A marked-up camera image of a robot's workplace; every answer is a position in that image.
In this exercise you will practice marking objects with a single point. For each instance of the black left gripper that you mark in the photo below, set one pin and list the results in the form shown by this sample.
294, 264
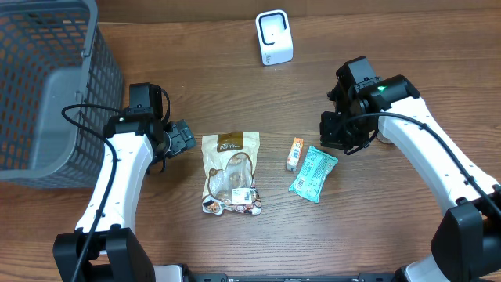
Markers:
182, 136

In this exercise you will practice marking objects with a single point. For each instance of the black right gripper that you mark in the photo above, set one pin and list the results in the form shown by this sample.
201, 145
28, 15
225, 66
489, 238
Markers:
333, 131

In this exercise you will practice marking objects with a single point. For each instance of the green lid jar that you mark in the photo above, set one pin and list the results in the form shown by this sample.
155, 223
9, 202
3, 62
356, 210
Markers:
383, 139

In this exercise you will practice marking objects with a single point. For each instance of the beige snack bag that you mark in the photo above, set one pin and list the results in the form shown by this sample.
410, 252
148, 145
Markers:
230, 161

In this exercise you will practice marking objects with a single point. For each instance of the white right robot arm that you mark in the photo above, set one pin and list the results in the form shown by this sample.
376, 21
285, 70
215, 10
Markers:
466, 245

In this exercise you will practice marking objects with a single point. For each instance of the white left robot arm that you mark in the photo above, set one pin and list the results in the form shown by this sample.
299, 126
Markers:
103, 246

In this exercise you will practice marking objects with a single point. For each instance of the white barcode scanner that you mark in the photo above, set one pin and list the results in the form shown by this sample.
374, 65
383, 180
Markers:
274, 37

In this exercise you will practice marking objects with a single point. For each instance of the teal wet wipes pack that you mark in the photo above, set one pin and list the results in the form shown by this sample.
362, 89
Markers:
313, 173

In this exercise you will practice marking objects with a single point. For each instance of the orange Kleenex tissue pack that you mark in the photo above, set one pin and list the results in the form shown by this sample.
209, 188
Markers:
294, 154

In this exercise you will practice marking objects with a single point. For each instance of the grey plastic basket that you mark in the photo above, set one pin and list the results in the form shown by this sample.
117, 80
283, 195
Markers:
59, 85

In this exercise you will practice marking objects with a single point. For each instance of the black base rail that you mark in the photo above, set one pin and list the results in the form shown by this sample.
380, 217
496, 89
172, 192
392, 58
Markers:
362, 277

